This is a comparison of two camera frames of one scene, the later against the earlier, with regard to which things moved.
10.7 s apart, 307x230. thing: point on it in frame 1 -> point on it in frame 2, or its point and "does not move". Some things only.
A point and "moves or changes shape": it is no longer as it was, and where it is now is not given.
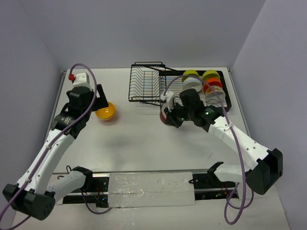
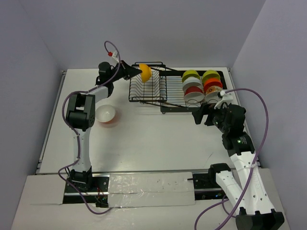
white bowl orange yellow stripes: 163,114 moves or changes shape
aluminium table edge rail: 62,77 does not move
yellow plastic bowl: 107,113 -> 147,72
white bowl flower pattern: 215,95 does not move
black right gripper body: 179,114 -> 218,119
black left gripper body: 96,101 -> 123,70
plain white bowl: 193,83 does not move
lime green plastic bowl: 210,74 does not move
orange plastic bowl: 212,81 does not move
